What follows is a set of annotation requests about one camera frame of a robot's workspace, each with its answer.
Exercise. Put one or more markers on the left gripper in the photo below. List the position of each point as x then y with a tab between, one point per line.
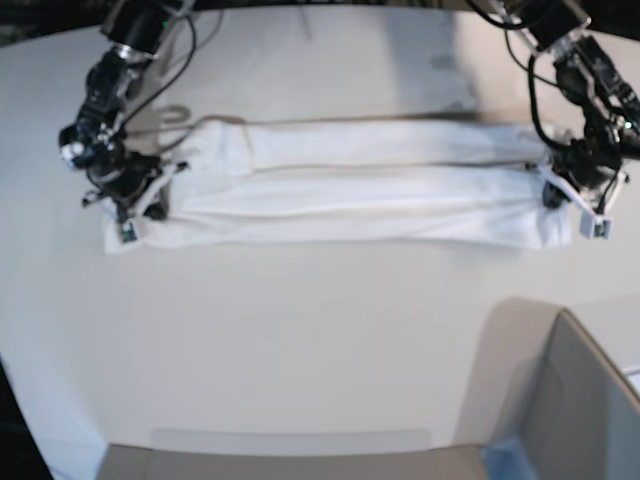
592	189

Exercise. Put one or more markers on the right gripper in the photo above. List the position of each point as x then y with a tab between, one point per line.
130	189

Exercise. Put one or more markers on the white printed t-shirt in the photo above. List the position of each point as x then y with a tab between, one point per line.
349	181

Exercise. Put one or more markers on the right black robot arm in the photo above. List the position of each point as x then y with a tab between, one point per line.
135	30

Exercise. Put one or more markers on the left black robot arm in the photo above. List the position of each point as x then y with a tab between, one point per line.
585	75

